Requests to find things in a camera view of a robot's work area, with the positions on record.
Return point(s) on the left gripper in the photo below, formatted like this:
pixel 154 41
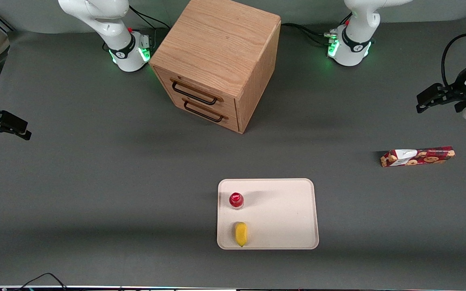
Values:
pixel 460 80

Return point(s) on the red cookie box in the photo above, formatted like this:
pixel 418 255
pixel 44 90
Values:
pixel 423 157

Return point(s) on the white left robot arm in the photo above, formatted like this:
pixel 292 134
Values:
pixel 354 44

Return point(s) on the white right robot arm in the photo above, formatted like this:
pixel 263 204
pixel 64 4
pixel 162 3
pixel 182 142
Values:
pixel 95 14

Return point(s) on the beige plastic tray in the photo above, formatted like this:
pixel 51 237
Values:
pixel 281 214

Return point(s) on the wooden drawer front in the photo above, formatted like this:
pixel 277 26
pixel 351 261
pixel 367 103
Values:
pixel 217 119
pixel 200 87

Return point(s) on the wooden drawer cabinet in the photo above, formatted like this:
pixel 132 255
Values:
pixel 217 40

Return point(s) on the red capped bottle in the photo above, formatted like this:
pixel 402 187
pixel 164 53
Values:
pixel 236 199

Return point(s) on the yellow toy banana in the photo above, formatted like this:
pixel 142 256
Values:
pixel 241 234

